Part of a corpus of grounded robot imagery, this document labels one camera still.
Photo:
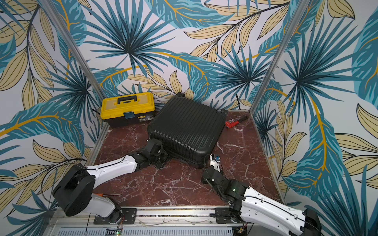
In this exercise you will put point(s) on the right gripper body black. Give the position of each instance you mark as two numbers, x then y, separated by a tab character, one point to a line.
208	172

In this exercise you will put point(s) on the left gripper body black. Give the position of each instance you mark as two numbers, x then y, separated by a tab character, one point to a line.
159	159

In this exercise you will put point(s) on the black ribbed hard-shell suitcase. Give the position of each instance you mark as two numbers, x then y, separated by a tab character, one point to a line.
188	130

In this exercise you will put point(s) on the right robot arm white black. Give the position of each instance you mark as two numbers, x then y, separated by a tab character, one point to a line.
249	206

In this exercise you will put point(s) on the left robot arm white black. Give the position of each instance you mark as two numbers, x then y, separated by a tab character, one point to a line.
74	193

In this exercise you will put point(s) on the yellow and black toolbox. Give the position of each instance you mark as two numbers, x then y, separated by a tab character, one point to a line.
128	109

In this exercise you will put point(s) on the red pipe wrench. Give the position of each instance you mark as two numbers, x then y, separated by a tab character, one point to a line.
234	122

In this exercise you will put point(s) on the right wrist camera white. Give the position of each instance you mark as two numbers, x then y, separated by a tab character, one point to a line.
214	163

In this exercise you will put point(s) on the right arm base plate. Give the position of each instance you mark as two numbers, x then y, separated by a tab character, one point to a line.
226	215

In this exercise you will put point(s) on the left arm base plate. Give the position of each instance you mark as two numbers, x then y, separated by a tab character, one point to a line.
124	216

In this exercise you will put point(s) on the left aluminium corner post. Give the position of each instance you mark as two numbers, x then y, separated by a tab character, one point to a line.
58	21

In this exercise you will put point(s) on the aluminium corner post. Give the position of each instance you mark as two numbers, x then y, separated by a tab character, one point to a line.
300	10
58	21

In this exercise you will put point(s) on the right aluminium corner post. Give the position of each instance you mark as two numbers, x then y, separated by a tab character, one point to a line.
300	10

